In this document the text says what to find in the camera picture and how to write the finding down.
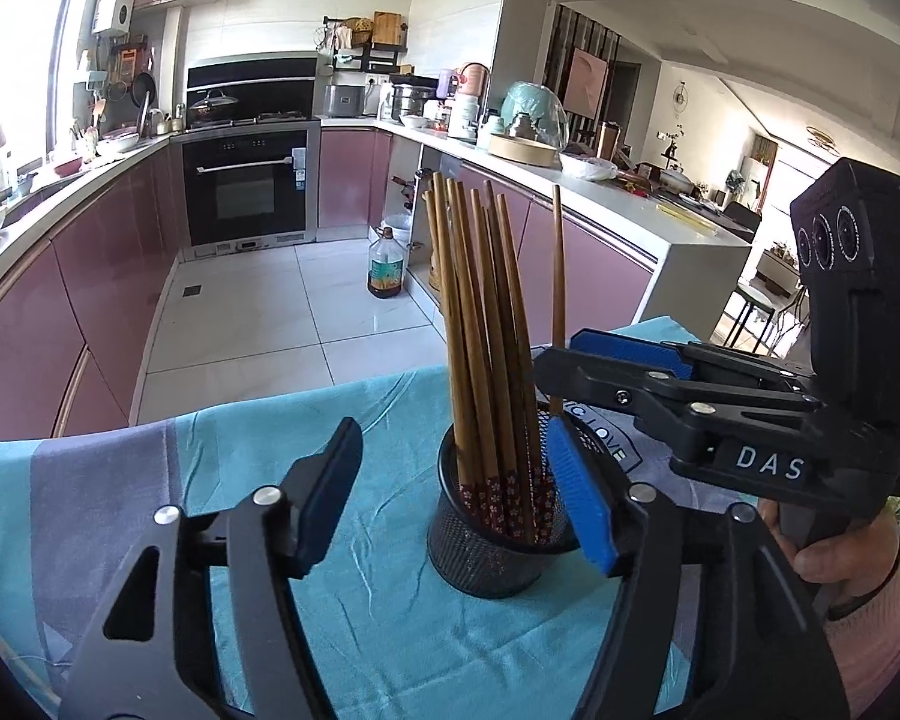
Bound black built-in oven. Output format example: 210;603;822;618
181;127;311;250

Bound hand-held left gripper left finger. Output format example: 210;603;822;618
60;418;364;720

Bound person's right forearm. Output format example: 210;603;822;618
825;570;900;720

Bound blue grey printed tablecloth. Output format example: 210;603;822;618
0;315;721;720

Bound white canister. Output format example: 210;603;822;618
449;93;482;138

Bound black wall rack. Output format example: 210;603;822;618
322;14;408;74

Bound black range hood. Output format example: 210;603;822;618
185;52;320;126

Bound stainless steel pots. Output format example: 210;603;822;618
391;82;437;125

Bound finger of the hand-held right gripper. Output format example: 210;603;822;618
534;347;818;460
570;328;823;407

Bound round bamboo steamer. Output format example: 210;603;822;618
488;134;558;169

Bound glass dome food cover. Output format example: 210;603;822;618
502;82;568;149

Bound grey rice cooker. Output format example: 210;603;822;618
322;83;368;120

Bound pot with glass lid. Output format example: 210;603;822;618
190;89;239;122

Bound black mesh holder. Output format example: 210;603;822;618
426;409;582;601

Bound dining table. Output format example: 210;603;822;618
630;161;762;230

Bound cooking oil bottle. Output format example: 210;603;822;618
367;226;407;300

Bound framed painting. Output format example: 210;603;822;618
562;46;609;118

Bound kitchen window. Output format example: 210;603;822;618
0;0;85;190

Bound white plastic bag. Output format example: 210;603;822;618
558;151;618;182

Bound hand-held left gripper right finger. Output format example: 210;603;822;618
546;418;848;720

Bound bundle of wooden chopsticks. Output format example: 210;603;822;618
422;171;563;545

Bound red-patterned wooden chopstick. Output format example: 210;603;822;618
550;184;569;352

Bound person's right hand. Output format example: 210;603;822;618
757;499;900;610

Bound pink base cabinets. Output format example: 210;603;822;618
318;127;395;231
0;141;190;452
419;156;659;347

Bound yellow flat box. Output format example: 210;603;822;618
658;198;710;227

